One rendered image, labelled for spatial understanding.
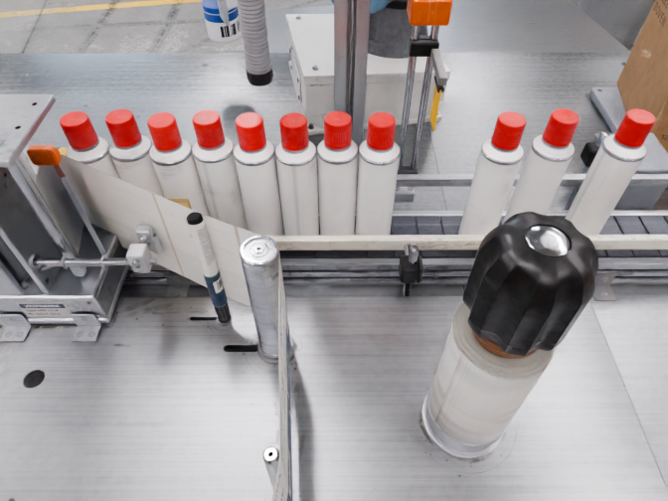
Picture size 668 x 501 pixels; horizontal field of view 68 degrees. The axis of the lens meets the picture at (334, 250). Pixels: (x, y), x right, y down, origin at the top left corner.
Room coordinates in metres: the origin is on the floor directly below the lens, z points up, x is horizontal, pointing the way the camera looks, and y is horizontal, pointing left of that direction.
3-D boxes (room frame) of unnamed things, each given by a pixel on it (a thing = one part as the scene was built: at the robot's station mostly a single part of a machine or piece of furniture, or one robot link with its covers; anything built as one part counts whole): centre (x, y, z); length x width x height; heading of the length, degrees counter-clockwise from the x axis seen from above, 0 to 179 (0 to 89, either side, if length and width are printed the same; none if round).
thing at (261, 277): (0.31, 0.07, 0.97); 0.05 x 0.05 x 0.19
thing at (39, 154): (0.44, 0.32, 1.08); 0.03 x 0.02 x 0.02; 90
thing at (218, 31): (1.04, 0.23, 0.96); 0.07 x 0.07 x 0.07
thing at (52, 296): (0.41, 0.36, 1.01); 0.14 x 0.13 x 0.26; 90
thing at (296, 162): (0.50, 0.05, 0.98); 0.05 x 0.05 x 0.20
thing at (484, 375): (0.22, -0.14, 1.03); 0.09 x 0.09 x 0.30
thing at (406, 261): (0.42, -0.10, 0.89); 0.03 x 0.03 x 0.12; 0
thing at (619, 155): (0.51, -0.36, 0.98); 0.05 x 0.05 x 0.20
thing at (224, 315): (0.36, 0.14, 0.97); 0.02 x 0.02 x 0.19
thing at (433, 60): (0.55, -0.11, 1.05); 0.10 x 0.04 x 0.33; 0
